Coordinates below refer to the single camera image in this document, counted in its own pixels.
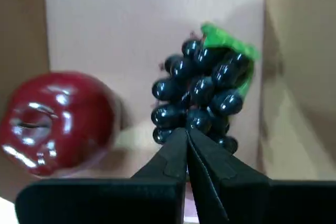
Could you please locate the black toy grapes bunch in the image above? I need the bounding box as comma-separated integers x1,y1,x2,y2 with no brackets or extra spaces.
151,22,260,155

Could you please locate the red toy apple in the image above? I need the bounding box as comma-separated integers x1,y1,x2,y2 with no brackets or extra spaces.
0,71,124,177

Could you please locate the pink cardboard bin box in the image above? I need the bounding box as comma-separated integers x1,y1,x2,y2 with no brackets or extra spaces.
0,0,336,224

